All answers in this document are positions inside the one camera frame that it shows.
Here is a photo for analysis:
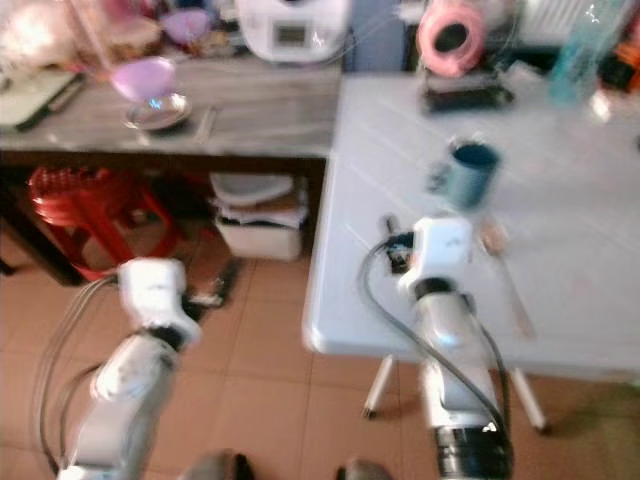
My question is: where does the white plastic bin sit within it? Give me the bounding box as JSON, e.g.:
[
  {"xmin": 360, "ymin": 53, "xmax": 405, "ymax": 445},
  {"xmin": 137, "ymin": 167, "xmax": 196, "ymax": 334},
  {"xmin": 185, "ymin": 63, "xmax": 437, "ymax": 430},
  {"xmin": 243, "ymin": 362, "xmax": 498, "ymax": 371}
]
[{"xmin": 209, "ymin": 171, "xmax": 310, "ymax": 264}]

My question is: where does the blue mug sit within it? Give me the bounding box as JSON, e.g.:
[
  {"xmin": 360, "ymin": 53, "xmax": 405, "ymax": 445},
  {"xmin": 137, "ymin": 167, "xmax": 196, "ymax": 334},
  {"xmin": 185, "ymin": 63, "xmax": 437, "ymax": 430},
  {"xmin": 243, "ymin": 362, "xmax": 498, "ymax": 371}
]
[{"xmin": 427, "ymin": 139, "xmax": 502, "ymax": 212}]

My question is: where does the wooden spoon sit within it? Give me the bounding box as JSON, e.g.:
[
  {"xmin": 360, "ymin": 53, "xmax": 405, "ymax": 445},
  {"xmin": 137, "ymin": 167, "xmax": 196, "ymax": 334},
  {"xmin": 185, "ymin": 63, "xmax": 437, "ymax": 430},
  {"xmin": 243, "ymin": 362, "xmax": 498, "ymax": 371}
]
[{"xmin": 477, "ymin": 223, "xmax": 540, "ymax": 342}]

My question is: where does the red plastic stool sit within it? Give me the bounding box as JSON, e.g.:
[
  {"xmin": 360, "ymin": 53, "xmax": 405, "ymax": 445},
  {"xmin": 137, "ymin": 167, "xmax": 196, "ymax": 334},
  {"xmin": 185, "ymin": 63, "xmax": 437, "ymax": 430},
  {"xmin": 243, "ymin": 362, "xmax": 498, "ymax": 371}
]
[{"xmin": 27, "ymin": 164, "xmax": 163, "ymax": 285}]

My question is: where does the black flat device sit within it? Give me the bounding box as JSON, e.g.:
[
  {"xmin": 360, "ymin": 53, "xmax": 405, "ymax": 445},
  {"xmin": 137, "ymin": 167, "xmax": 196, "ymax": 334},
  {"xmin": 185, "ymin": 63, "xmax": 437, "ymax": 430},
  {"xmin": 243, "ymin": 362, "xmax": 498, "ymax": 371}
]
[{"xmin": 421, "ymin": 76, "xmax": 517, "ymax": 114}]

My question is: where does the grey wood-top table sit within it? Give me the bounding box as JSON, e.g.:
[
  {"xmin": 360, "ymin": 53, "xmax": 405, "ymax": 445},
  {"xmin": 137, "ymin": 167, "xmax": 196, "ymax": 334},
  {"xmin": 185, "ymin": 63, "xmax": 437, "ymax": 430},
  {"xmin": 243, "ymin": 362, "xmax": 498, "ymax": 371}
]
[{"xmin": 0, "ymin": 58, "xmax": 343, "ymax": 301}]

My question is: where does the white folding table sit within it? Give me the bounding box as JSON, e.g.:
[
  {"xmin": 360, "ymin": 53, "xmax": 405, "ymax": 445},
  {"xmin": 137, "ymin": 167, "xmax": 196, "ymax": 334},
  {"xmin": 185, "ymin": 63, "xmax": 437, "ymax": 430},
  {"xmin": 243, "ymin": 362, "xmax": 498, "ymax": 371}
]
[{"xmin": 304, "ymin": 68, "xmax": 640, "ymax": 435}]

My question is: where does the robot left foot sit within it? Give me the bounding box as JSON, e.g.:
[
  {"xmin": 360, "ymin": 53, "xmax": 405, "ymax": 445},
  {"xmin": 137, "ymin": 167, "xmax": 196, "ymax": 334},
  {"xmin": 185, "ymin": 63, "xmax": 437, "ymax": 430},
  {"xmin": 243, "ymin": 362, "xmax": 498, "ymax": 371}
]
[{"xmin": 189, "ymin": 451, "xmax": 252, "ymax": 480}]

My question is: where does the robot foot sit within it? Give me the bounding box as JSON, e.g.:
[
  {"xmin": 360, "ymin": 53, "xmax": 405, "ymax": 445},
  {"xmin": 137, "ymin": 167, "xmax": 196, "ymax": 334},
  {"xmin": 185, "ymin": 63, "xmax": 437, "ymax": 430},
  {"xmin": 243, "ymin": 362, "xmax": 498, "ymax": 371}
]
[
  {"xmin": 189, "ymin": 451, "xmax": 252, "ymax": 480},
  {"xmin": 334, "ymin": 457, "xmax": 397, "ymax": 480}
]

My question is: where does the metal dish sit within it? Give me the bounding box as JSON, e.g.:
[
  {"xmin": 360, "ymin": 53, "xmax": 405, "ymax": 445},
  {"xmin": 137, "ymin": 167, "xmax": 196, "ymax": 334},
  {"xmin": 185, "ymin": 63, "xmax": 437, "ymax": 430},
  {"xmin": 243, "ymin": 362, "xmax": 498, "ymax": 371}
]
[{"xmin": 124, "ymin": 92, "xmax": 192, "ymax": 132}]

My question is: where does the white kitchen appliance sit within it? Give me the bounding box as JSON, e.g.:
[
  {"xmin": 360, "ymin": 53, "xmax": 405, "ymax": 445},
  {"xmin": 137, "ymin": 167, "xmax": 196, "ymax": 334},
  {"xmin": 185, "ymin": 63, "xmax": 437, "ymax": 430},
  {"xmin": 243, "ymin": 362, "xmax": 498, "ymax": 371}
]
[{"xmin": 237, "ymin": 0, "xmax": 354, "ymax": 64}]

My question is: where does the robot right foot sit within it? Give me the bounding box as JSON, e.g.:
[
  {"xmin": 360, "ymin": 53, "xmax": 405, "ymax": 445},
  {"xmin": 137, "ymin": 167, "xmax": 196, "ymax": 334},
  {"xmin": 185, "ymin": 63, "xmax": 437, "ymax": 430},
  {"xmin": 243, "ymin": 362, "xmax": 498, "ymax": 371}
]
[{"xmin": 334, "ymin": 457, "xmax": 397, "ymax": 480}]

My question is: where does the large purple bowl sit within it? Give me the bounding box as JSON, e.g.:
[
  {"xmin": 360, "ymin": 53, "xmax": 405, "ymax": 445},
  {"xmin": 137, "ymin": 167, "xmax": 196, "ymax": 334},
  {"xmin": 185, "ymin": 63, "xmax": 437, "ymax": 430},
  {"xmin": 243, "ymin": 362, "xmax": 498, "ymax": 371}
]
[{"xmin": 109, "ymin": 56, "xmax": 180, "ymax": 105}]

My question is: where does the teal bottle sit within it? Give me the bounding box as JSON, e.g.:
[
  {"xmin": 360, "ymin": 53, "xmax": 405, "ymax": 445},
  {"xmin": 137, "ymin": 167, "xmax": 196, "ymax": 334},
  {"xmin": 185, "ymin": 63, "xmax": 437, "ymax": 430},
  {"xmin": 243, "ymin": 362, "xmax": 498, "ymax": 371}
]
[{"xmin": 547, "ymin": 3, "xmax": 622, "ymax": 107}]

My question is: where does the brown basket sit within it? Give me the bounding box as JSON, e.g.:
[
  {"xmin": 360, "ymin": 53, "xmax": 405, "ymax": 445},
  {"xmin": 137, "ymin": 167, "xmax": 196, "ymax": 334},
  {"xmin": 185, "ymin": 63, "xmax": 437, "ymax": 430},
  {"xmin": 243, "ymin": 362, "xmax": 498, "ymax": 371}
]
[{"xmin": 74, "ymin": 14, "xmax": 162, "ymax": 64}]

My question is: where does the small purple bowl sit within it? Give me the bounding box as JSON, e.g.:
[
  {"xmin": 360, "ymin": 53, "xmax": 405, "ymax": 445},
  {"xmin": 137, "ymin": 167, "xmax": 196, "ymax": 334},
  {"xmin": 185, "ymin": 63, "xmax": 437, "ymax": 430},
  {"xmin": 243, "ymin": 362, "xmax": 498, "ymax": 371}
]
[{"xmin": 159, "ymin": 9, "xmax": 212, "ymax": 47}]

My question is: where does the white plastic bag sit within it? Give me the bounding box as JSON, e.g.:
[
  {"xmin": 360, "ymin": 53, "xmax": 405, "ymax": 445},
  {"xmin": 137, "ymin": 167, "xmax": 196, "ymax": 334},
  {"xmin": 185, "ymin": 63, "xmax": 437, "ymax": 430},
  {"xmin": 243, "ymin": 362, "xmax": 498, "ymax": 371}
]
[{"xmin": 0, "ymin": 0, "xmax": 78, "ymax": 72}]

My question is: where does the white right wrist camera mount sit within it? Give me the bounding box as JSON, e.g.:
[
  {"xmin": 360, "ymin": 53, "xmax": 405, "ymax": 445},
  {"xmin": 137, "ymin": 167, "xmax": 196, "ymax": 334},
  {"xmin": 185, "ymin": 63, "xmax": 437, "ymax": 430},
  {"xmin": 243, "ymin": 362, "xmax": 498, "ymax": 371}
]
[{"xmin": 398, "ymin": 214, "xmax": 477, "ymax": 293}]

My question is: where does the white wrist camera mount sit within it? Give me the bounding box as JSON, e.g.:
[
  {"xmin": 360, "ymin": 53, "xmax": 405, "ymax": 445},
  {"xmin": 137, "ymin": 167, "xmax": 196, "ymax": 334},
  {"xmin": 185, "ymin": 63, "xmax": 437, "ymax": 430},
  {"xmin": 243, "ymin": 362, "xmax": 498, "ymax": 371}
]
[
  {"xmin": 398, "ymin": 214, "xmax": 477, "ymax": 293},
  {"xmin": 117, "ymin": 256, "xmax": 199, "ymax": 343}
]

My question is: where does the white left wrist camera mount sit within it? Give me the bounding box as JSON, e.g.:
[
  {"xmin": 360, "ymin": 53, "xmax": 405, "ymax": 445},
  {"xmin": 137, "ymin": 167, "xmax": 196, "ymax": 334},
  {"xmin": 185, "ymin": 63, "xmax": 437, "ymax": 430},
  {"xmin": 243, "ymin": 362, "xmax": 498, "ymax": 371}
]
[{"xmin": 117, "ymin": 256, "xmax": 199, "ymax": 343}]

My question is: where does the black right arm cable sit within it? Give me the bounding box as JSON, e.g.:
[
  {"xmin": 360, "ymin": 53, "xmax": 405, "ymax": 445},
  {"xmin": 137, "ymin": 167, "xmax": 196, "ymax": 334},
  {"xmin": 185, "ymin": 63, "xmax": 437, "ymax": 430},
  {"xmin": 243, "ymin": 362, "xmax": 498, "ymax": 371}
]
[{"xmin": 361, "ymin": 236, "xmax": 513, "ymax": 431}]

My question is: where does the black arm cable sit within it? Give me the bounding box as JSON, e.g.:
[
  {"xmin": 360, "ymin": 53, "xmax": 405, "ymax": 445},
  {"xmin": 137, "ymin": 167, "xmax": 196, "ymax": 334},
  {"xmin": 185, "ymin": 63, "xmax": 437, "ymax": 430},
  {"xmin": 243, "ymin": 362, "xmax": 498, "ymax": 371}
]
[
  {"xmin": 361, "ymin": 236, "xmax": 513, "ymax": 431},
  {"xmin": 33, "ymin": 276, "xmax": 125, "ymax": 480}
]

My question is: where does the pink ring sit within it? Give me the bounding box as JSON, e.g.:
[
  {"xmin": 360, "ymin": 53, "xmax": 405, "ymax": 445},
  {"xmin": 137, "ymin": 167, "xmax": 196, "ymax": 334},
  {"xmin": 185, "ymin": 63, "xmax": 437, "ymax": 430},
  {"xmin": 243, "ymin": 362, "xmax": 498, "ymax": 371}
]
[{"xmin": 417, "ymin": 0, "xmax": 490, "ymax": 80}]

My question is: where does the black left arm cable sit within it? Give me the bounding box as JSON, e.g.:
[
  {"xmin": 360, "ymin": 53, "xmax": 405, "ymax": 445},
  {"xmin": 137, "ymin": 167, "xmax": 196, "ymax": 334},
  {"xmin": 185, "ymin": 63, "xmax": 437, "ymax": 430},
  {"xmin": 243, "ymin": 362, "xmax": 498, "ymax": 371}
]
[{"xmin": 33, "ymin": 276, "xmax": 125, "ymax": 480}]

